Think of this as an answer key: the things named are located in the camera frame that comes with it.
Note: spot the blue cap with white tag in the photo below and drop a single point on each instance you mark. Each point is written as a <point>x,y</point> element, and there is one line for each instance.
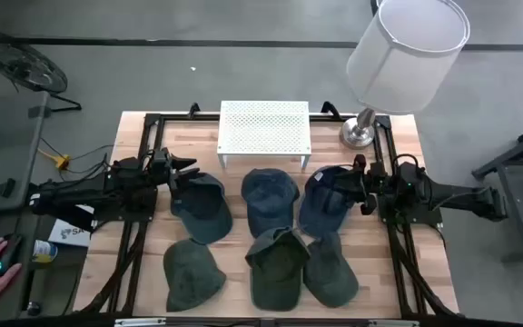
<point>320,209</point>

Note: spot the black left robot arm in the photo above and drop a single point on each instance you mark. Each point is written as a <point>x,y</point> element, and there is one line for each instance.
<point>121,181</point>

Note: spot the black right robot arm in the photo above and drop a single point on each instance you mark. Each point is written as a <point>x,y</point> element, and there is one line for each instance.
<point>452,197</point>

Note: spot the black floor fan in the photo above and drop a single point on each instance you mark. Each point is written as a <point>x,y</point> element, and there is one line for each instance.
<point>21,63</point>

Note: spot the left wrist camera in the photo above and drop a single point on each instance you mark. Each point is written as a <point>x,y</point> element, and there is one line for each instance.
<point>161,158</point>

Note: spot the silver metal bracket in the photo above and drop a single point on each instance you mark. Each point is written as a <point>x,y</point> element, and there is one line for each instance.
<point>393,323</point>
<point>139,322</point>

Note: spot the white printed cardboard box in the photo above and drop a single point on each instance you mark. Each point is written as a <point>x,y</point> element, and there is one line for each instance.
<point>68,234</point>

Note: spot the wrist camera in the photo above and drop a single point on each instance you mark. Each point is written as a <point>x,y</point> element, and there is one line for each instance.
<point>377,176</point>
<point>161,158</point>

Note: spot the yellow power plug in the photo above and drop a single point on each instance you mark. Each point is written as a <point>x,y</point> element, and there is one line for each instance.
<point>63,161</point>

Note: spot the black box under table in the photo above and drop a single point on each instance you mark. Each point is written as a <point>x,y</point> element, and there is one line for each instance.
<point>194,110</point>

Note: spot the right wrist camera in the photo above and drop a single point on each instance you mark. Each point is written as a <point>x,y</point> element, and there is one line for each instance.
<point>377,176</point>

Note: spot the white shade silver lamp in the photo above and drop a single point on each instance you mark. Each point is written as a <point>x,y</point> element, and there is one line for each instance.
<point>402,54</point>

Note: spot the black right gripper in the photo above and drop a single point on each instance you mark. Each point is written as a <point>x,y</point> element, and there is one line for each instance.
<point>362,184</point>

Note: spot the blue denim baseball cap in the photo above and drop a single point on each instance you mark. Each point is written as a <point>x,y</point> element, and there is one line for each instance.
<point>268,200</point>

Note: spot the black round knob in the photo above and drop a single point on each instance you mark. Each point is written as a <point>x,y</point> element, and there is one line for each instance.
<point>34,309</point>

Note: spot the small black stand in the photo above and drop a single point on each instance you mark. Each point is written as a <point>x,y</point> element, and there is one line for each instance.
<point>3,188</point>

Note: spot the dark teal baseball cap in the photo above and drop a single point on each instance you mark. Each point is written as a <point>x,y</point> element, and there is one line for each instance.
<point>202,213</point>

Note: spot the dark green baseball cap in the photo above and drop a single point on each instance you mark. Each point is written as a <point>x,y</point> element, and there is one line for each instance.
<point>329,272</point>
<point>191,277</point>

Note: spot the dark grey metal cart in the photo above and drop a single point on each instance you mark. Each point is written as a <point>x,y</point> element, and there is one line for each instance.
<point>516,191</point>

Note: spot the grey desk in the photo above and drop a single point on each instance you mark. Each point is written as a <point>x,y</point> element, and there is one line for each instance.
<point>2,136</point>
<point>7,305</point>

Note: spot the black table clamp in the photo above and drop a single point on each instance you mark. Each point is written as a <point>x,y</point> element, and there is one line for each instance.
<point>330,110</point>

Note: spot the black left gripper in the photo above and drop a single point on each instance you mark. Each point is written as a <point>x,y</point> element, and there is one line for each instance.
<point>161,181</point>

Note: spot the white and yellow can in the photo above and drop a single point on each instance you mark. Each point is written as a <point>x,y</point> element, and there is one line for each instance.
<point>44,251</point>

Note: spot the white perforated metal shelf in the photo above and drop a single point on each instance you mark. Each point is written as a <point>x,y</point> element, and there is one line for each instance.
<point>263,127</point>

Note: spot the black computer mouse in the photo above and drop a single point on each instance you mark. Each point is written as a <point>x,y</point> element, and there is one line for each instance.
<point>12,247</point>

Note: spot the black aluminium table frame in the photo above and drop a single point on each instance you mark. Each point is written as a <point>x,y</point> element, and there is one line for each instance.
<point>400,263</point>

